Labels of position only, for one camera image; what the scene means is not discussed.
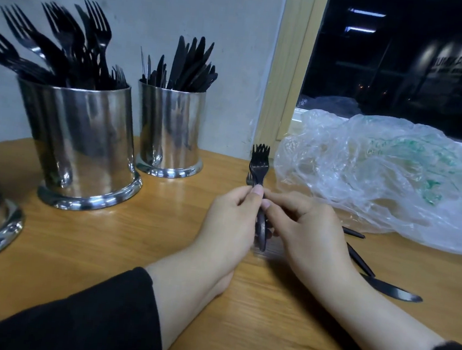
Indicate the person's left hand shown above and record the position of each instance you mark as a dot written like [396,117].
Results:
[225,233]

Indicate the person's right hand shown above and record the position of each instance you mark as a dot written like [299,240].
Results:
[314,242]

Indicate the clear plastic bag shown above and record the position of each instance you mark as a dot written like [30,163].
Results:
[386,175]

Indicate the bunch of black knives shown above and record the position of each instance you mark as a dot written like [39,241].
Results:
[184,66]

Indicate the bunch of black forks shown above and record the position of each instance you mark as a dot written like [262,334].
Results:
[64,51]

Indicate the person's right forearm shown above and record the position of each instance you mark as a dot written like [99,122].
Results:
[395,335]

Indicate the person's left forearm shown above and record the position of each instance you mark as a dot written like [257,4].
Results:
[79,317]

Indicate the dark parked car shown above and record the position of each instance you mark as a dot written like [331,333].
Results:
[331,105]

